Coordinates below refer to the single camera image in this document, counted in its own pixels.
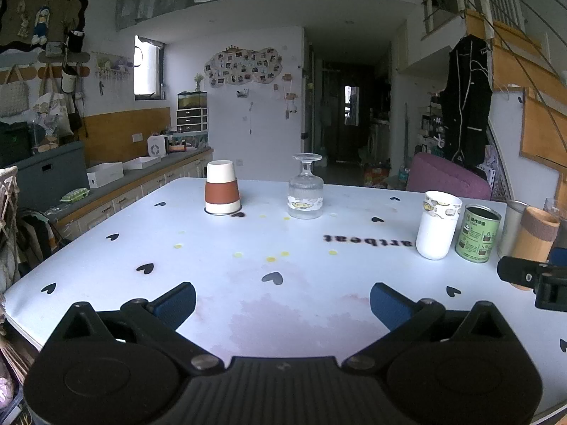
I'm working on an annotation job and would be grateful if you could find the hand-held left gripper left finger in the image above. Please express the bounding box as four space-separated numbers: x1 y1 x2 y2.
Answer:
42 282 225 374

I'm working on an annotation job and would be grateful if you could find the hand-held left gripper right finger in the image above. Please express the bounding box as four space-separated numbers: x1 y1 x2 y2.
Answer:
343 282 528 373

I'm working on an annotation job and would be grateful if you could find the white and brown cup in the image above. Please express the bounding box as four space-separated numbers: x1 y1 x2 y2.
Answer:
204 160 242 216

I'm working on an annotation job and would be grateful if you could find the clear glass goblet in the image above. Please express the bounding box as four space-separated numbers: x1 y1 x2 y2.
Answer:
288 153 325 220

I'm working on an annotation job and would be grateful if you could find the bamboo cup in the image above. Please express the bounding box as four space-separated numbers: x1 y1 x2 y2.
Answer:
509 206 561 292

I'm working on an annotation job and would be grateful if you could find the steel cup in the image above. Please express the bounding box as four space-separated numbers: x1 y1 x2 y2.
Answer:
498 199 539 259

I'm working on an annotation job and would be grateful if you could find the white cup with sticker band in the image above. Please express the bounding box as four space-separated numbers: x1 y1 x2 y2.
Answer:
416 190 464 261

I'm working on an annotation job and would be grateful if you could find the clear drinking glass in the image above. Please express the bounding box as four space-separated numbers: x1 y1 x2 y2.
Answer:
543 197 567 249

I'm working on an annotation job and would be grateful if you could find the green tin can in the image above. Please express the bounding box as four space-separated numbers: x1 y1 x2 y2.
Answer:
455 204 503 265

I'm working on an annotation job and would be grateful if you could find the white heart print tablecloth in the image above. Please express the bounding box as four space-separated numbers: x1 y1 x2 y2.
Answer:
2 177 567 423

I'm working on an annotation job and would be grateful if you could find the purple upholstered chair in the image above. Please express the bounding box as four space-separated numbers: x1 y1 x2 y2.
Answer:
406 152 493 201

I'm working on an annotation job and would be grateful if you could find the white cabinet with grey counter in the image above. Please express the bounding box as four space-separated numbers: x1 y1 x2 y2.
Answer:
52 145 214 242

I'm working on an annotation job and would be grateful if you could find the colourful carton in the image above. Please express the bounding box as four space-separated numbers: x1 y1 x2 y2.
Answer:
364 163 392 188

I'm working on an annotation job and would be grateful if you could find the flat white box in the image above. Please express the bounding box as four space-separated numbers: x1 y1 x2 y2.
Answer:
123 156 162 171

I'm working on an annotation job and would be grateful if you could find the white cardboard box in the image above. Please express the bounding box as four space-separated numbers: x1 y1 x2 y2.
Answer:
86 162 125 189

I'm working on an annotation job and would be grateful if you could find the green wipes packet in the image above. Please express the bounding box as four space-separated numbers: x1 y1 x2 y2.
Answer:
60 188 92 205

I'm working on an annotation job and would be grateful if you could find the small white appliance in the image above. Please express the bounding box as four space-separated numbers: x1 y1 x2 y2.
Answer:
147 135 168 158

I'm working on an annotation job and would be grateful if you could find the wooden staircase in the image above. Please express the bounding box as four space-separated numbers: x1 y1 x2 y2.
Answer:
463 6 567 180

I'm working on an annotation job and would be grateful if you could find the black hanging coat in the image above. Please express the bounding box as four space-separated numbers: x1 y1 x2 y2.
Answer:
440 34 494 165

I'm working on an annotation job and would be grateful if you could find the grey storage box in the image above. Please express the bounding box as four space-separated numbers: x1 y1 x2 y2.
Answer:
12 141 88 214

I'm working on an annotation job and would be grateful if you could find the small plastic drawer unit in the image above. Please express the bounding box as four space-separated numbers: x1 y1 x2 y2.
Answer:
176 107 209 134

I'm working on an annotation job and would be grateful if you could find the wicker chair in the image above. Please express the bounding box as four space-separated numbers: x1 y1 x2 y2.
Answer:
0 165 21 294

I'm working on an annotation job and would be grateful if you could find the glass fish tank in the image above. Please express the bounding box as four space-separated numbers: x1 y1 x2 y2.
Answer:
177 91 208 110

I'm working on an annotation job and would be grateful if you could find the black crate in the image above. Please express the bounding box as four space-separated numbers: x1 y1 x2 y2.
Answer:
0 121 33 170

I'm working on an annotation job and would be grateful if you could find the printed canvas tote bag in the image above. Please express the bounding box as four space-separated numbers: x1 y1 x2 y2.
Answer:
30 66 75 139

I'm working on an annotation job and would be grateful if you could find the window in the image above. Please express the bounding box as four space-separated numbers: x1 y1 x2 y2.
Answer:
134 35 166 101

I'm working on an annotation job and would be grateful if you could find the white hanging pouch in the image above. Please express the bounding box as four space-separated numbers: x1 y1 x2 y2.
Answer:
60 64 79 95

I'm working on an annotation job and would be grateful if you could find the woven tote bag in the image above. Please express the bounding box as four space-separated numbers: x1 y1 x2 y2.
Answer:
0 64 30 119

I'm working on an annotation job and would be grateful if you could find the photo collage wall board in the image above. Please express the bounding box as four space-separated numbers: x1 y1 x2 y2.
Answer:
203 45 283 88

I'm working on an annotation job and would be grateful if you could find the wall board with doll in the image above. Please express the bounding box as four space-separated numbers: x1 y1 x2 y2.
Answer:
0 0 88 55

